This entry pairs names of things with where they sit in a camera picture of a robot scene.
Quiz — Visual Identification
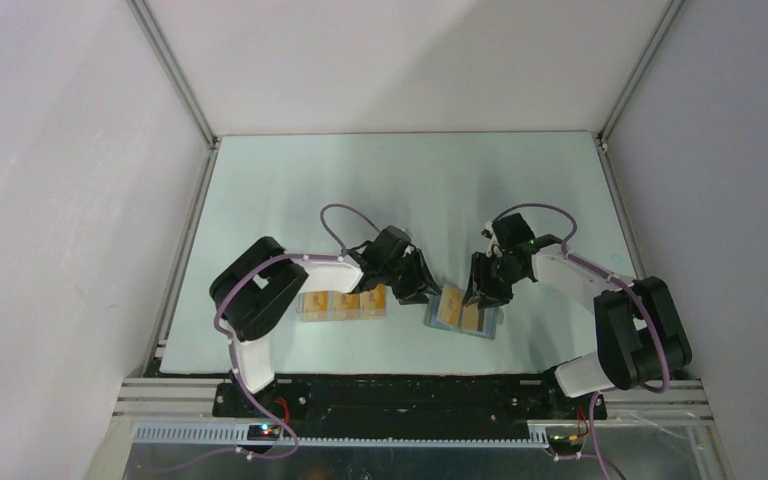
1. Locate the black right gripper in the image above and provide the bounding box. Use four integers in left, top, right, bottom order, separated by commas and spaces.
462, 251, 525, 310

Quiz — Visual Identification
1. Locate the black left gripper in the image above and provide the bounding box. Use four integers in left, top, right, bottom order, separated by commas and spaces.
380, 249, 442, 306

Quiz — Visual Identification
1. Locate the clear plastic tray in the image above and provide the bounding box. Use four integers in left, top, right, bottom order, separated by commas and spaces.
296, 285, 387, 322

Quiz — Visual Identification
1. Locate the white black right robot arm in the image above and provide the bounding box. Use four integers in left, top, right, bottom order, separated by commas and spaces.
463, 210, 692, 418

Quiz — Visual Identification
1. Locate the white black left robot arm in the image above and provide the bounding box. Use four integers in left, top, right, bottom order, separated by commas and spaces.
209, 225, 442, 417

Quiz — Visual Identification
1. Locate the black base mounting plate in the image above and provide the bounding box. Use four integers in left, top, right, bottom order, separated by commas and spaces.
212, 374, 590, 441

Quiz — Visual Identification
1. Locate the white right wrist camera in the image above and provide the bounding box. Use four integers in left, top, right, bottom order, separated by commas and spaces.
481, 221, 500, 257

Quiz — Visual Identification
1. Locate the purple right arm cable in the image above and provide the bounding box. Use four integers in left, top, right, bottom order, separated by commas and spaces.
493, 202, 673, 480

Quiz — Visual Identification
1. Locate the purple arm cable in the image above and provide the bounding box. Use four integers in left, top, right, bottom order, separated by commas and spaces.
214, 203, 382, 458
493, 202, 673, 480

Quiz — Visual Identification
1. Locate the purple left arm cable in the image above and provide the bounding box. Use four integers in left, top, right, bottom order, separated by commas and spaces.
214, 203, 382, 458

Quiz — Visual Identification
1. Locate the aluminium frame rail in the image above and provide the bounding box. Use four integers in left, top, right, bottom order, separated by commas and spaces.
114, 374, 713, 446

